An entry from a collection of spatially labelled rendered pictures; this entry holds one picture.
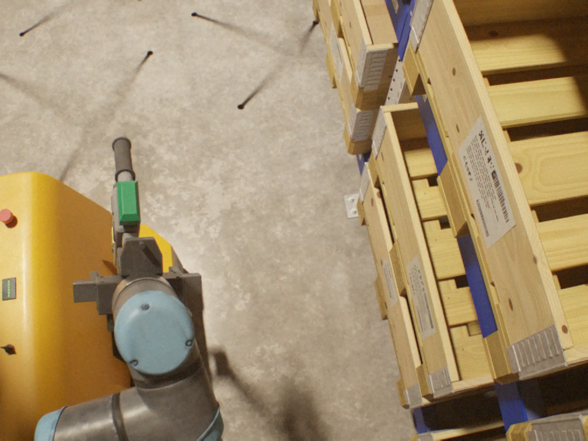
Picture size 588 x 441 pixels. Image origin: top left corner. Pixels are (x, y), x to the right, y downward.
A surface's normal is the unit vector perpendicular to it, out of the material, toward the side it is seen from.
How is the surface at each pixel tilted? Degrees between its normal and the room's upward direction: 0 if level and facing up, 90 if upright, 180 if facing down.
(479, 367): 0
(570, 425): 90
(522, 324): 90
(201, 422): 44
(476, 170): 90
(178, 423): 31
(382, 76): 90
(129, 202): 16
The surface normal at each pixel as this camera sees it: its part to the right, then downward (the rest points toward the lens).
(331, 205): 0.01, -0.37
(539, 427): -0.99, 0.15
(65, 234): 0.95, -0.25
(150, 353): 0.30, 0.03
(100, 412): -0.13, -0.73
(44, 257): 0.71, -0.36
